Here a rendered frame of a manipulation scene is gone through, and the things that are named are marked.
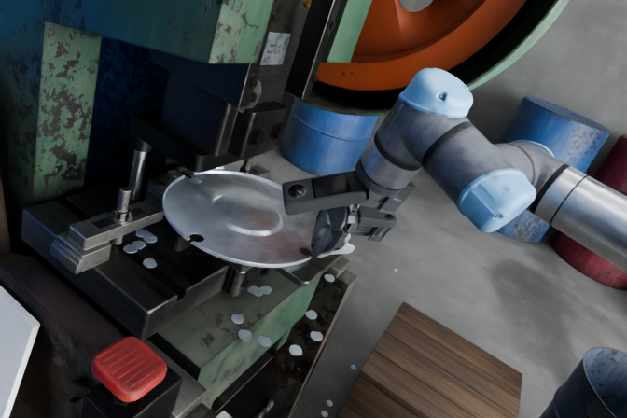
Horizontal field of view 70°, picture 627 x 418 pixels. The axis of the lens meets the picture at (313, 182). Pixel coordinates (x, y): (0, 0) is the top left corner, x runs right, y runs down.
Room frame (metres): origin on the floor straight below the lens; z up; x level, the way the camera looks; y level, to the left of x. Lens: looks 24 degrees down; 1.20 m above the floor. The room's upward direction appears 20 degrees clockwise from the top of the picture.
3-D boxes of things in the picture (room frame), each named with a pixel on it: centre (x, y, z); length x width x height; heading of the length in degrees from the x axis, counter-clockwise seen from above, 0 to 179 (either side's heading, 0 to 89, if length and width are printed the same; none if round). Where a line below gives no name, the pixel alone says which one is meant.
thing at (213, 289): (0.74, 0.21, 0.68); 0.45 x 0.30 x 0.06; 158
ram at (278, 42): (0.72, 0.17, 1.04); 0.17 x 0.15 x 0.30; 68
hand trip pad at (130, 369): (0.35, 0.12, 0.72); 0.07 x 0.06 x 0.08; 68
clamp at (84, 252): (0.58, 0.27, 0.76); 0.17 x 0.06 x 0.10; 158
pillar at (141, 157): (0.68, 0.30, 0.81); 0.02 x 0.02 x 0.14
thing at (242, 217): (0.69, 0.09, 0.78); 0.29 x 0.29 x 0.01
